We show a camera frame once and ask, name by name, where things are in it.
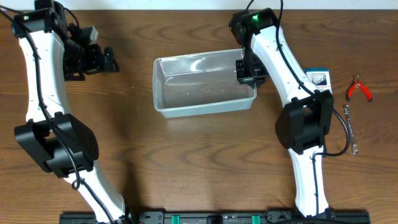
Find silver wrench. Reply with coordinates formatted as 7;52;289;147
343;105;358;155

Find blue screw box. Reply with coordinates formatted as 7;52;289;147
304;68;332;93

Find clear plastic container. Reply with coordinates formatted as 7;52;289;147
152;49;257;118

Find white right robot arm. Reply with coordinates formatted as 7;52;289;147
152;8;334;218

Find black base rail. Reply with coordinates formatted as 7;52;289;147
58;210;371;224

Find red handled pliers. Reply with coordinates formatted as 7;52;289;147
346;75;373;102

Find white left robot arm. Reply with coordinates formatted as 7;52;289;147
1;0;137;223

